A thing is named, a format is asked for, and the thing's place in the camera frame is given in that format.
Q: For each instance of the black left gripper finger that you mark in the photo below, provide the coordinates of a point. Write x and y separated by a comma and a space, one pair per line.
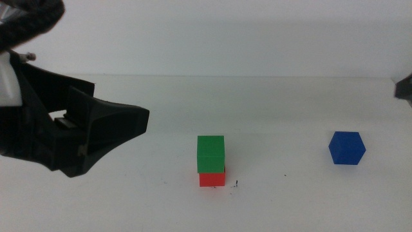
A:
80, 106
119, 124

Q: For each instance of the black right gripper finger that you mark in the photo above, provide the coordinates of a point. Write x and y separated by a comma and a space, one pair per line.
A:
405, 90

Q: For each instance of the green cube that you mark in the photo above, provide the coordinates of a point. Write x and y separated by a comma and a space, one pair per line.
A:
210, 154

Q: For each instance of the blue cube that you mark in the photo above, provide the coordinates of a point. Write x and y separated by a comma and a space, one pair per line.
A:
347, 148

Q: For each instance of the red cube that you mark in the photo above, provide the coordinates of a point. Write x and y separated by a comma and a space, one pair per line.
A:
211, 179

